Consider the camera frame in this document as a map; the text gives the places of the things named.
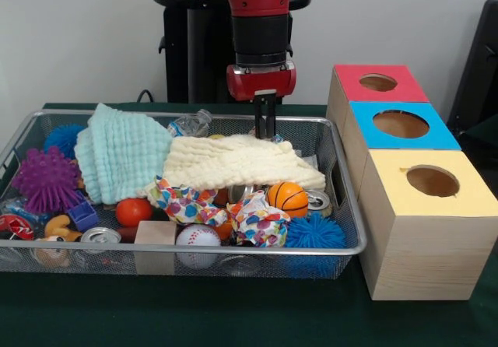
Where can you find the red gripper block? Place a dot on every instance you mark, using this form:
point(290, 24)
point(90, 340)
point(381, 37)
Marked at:
point(245, 84)

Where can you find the polka-dot paper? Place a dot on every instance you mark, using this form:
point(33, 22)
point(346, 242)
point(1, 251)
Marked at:
point(183, 203)
point(278, 139)
point(257, 222)

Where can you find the wooden three-hole sorting box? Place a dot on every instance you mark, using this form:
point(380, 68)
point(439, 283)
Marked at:
point(420, 253)

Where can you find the silver mesh bin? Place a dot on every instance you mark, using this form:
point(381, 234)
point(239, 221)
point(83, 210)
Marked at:
point(97, 267)

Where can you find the cream cloth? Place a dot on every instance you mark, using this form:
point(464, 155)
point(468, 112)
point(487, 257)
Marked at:
point(233, 160)

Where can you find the orange toy basketball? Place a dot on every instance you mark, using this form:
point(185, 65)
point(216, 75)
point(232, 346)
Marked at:
point(288, 199)

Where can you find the blue fuzzy ball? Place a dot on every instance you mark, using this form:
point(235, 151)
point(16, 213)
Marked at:
point(315, 232)

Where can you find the white toy baseball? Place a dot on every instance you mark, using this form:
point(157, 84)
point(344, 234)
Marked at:
point(198, 236)

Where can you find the mint green cloth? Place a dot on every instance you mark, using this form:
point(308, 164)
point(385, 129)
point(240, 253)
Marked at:
point(116, 148)

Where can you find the plain wooden block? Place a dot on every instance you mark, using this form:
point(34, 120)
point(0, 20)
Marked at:
point(155, 232)

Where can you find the orange-red ball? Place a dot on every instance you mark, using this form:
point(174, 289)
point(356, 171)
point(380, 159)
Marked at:
point(134, 211)

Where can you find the dark green tablecloth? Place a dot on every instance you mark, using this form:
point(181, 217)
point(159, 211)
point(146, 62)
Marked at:
point(233, 316)

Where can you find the purple spiky ball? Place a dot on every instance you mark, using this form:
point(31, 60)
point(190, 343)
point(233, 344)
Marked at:
point(46, 179)

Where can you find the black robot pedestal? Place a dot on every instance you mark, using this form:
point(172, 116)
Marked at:
point(202, 51)

